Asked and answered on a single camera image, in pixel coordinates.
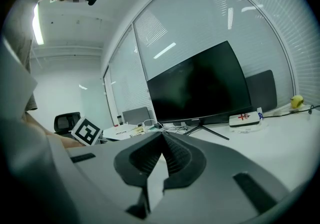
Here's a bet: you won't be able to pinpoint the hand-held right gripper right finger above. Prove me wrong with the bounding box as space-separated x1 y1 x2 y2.
149 132 288 224

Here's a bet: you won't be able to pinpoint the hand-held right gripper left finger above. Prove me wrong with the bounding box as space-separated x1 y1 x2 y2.
66 131 164 220

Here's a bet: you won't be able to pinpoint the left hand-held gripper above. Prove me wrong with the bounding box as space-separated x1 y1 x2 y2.
71 116 104 146

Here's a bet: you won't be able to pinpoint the person's left forearm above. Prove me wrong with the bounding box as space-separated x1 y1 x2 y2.
22 111 85 149

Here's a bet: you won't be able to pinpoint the black office chair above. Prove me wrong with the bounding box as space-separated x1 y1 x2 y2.
54 112 82 135

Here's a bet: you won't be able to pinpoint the grey desk divider panel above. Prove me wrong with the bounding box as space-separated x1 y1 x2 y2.
246 69 278 113
121 107 152 126

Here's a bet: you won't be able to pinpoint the white box with red mark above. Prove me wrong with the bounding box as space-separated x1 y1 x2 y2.
229 111 261 128

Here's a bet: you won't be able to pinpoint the black computer monitor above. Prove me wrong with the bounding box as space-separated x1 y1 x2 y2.
146 40 253 141

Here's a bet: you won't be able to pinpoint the small yellow object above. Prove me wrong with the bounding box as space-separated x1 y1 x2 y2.
289 95 305 109

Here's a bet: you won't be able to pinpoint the long ceiling light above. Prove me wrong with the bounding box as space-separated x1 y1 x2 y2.
32 4 45 45

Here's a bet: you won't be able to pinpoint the grey printed t-shirt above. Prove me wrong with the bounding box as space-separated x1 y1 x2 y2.
2 0 38 113

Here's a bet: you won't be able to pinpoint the black monitor cables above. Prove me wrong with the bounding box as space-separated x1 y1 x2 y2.
162 123 193 135

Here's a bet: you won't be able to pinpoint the black cable with plug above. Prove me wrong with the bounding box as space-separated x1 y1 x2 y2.
262 104 320 119

